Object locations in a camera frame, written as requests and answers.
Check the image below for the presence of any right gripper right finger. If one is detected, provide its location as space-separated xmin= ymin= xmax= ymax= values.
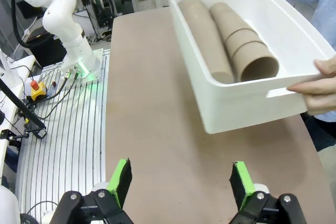
xmin=227 ymin=161 xmax=307 ymax=224

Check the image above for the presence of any black stand pole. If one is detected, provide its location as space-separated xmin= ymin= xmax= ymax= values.
xmin=0 ymin=77 xmax=47 ymax=138

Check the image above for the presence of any person's left hand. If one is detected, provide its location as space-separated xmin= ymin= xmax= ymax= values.
xmin=287 ymin=55 xmax=336 ymax=116

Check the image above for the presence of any black corrugated cable hose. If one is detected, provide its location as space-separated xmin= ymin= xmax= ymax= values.
xmin=10 ymin=0 xmax=55 ymax=49

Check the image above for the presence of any yellow emergency stop button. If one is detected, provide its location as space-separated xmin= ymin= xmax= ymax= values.
xmin=29 ymin=80 xmax=48 ymax=102

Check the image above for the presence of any white plastic basket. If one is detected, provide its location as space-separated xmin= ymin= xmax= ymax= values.
xmin=163 ymin=0 xmax=336 ymax=135

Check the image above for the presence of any black cable with metal plug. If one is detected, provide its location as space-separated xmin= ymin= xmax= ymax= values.
xmin=34 ymin=69 xmax=81 ymax=120
xmin=46 ymin=68 xmax=75 ymax=99

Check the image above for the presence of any white side table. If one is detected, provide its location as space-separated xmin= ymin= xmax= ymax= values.
xmin=0 ymin=48 xmax=36 ymax=156

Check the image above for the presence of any person in light blue shirt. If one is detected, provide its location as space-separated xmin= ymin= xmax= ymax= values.
xmin=301 ymin=0 xmax=336 ymax=153

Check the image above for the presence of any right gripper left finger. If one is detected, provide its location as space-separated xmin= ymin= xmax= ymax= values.
xmin=50 ymin=157 xmax=135 ymax=224

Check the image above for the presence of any slotted aluminium base plate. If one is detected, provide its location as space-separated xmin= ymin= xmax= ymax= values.
xmin=14 ymin=48 xmax=110 ymax=224

